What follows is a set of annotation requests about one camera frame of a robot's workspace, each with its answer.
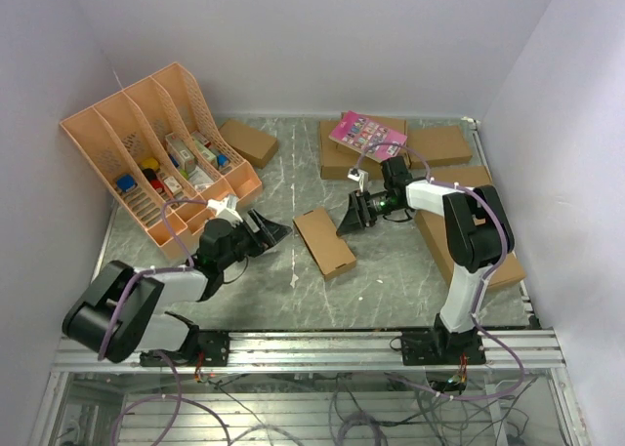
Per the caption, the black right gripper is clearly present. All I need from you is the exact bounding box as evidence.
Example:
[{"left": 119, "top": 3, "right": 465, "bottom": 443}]
[{"left": 336, "top": 188, "right": 400, "bottom": 236}]

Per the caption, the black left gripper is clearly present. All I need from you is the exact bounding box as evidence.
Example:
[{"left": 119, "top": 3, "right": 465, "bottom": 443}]
[{"left": 218, "top": 208, "right": 291, "bottom": 270}]

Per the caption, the cardboard box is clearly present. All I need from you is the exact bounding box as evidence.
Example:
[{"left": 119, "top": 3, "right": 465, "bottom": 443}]
[{"left": 293, "top": 207, "right": 356, "bottom": 281}]

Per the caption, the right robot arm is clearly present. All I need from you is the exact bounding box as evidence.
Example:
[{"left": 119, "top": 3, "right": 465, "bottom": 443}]
[{"left": 337, "top": 157, "right": 515, "bottom": 364}]

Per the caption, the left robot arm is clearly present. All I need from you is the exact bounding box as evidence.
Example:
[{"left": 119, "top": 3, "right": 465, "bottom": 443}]
[{"left": 62, "top": 210, "right": 292, "bottom": 366}]

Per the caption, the large brown box under book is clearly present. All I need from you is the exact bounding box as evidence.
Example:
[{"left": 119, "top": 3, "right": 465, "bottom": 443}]
[{"left": 318, "top": 114, "right": 411, "bottom": 181}]

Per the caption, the big brown box front right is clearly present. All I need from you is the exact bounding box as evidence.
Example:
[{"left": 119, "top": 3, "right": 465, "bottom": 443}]
[{"left": 414, "top": 211, "right": 526, "bottom": 292}]

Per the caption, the small brown box by organizer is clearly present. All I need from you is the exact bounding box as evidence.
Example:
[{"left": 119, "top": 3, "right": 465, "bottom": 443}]
[{"left": 219, "top": 119, "right": 279, "bottom": 169}]

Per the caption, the brown box back right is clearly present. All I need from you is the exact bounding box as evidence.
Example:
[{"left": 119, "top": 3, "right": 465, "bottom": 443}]
[{"left": 407, "top": 125, "right": 473, "bottom": 167}]

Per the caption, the small brown box right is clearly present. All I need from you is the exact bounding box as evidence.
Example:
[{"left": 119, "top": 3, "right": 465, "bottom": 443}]
[{"left": 430, "top": 166, "right": 493, "bottom": 187}]

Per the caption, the pink children's book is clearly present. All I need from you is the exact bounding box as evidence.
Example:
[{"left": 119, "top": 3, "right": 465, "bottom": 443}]
[{"left": 328, "top": 111, "right": 407, "bottom": 163}]

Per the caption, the small printed carton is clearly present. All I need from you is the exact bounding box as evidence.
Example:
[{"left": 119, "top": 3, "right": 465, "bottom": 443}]
[{"left": 165, "top": 133, "right": 196, "bottom": 174}]

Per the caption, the yellow toy block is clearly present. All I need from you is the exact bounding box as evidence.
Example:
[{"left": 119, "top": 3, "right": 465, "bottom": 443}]
[{"left": 140, "top": 157, "right": 160, "bottom": 172}]

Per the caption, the peach plastic file organizer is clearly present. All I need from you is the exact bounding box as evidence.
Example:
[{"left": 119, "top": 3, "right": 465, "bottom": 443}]
[{"left": 60, "top": 62, "right": 263, "bottom": 260}]

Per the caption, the blue toy block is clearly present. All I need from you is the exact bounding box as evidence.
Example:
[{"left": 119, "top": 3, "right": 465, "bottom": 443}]
[{"left": 115, "top": 174, "right": 137, "bottom": 193}]

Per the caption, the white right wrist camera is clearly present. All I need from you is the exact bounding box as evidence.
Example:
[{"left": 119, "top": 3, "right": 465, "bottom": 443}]
[{"left": 348, "top": 168, "right": 369, "bottom": 192}]

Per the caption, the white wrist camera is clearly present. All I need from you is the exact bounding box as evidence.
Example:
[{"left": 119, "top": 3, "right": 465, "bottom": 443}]
[
  {"left": 206, "top": 194, "right": 243, "bottom": 226},
  {"left": 348, "top": 168, "right": 369, "bottom": 192}
]

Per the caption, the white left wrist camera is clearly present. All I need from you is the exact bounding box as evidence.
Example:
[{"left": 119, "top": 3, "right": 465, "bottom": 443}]
[{"left": 206, "top": 194, "right": 243, "bottom": 226}]

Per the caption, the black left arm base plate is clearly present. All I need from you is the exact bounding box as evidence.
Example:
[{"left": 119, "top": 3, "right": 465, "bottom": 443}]
[{"left": 136, "top": 328, "right": 229, "bottom": 367}]

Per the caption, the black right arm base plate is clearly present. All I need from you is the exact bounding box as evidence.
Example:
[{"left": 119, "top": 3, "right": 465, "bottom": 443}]
[{"left": 399, "top": 328, "right": 486, "bottom": 366}]

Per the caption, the aluminium mounting rail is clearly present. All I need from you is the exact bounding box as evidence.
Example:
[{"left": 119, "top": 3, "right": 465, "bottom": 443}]
[{"left": 52, "top": 330, "right": 565, "bottom": 375}]

